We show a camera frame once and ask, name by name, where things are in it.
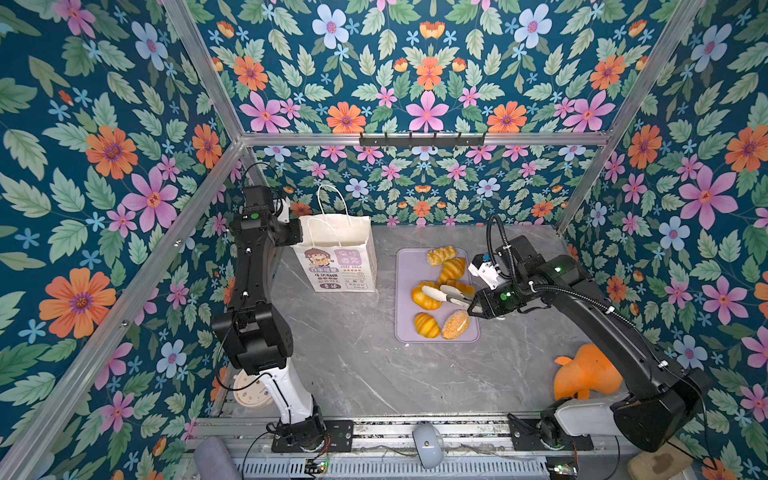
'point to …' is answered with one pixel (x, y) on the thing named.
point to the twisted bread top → (436, 257)
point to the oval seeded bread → (455, 324)
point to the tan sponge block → (660, 464)
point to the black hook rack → (422, 141)
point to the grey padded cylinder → (213, 460)
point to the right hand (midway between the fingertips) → (474, 307)
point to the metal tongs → (447, 294)
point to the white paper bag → (338, 254)
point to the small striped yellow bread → (426, 325)
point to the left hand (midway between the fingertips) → (298, 222)
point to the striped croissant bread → (452, 269)
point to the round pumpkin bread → (423, 300)
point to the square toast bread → (465, 290)
